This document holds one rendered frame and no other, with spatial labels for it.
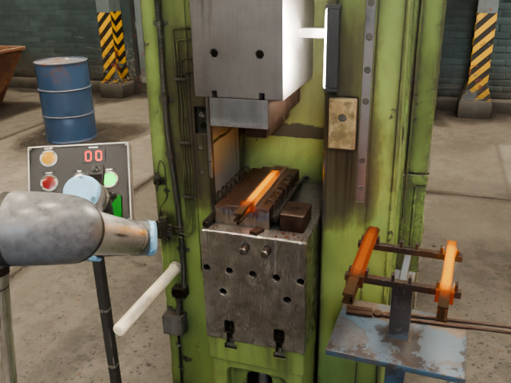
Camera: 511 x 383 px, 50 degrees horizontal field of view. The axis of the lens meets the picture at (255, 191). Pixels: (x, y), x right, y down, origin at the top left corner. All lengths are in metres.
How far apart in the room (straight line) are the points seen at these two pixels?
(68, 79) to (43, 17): 3.49
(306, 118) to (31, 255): 1.52
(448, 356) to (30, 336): 2.15
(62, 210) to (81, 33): 8.46
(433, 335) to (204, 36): 1.17
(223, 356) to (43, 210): 1.40
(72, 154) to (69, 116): 4.42
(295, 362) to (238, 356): 0.22
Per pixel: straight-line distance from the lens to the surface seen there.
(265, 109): 1.73
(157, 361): 2.79
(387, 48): 1.77
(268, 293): 1.92
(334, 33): 1.75
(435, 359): 1.74
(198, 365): 2.52
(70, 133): 6.41
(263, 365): 2.12
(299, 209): 1.88
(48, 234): 0.87
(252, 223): 1.88
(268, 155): 2.30
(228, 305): 2.01
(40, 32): 9.77
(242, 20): 1.71
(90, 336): 3.04
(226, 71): 1.75
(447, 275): 1.60
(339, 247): 1.99
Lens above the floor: 1.73
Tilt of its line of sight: 22 degrees down
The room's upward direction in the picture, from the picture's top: 1 degrees counter-clockwise
